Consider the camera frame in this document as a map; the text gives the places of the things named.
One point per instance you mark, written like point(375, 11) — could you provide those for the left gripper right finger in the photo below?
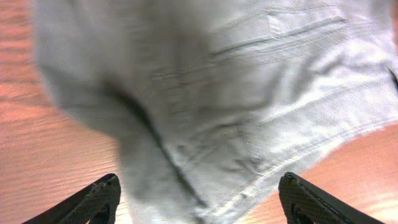
point(305, 203)

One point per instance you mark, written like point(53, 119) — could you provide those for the grey shorts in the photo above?
point(212, 101)

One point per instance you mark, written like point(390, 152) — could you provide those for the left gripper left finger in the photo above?
point(95, 204)

